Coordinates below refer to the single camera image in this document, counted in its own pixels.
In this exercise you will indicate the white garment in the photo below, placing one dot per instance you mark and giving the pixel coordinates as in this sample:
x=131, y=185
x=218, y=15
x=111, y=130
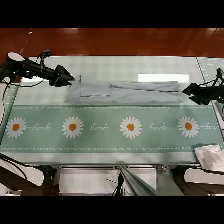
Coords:
x=210, y=156

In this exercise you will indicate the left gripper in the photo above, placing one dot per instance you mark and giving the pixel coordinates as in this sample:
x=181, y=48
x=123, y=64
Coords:
x=60, y=76

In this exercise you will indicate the silver frame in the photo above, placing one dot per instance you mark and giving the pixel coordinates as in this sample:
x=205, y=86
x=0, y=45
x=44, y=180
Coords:
x=140, y=186

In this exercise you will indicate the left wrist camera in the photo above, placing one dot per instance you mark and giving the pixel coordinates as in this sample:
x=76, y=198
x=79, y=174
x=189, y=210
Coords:
x=45, y=55

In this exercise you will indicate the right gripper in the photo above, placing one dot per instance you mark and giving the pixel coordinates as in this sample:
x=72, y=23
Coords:
x=195, y=92

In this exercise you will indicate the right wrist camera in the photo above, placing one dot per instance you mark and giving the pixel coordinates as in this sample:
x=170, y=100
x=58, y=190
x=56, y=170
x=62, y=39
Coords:
x=220, y=76

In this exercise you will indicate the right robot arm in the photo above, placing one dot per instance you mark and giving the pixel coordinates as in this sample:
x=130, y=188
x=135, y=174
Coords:
x=215, y=93

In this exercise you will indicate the grey-blue shirt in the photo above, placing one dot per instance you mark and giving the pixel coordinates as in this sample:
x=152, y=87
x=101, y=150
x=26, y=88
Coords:
x=133, y=93

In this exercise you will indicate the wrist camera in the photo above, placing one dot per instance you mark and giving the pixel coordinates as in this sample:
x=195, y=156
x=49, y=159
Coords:
x=220, y=76
x=45, y=55

